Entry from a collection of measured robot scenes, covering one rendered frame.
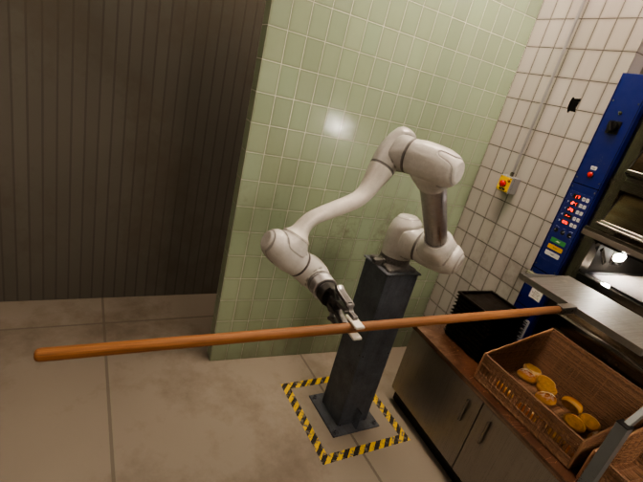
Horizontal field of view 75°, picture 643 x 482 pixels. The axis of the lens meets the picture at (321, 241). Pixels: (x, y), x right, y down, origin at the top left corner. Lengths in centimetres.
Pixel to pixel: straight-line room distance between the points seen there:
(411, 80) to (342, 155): 57
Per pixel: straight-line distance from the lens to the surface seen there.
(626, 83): 259
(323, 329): 120
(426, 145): 153
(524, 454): 221
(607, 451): 192
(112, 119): 290
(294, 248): 136
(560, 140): 272
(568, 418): 238
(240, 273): 249
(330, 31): 230
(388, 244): 208
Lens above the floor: 179
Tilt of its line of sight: 21 degrees down
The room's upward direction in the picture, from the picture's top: 15 degrees clockwise
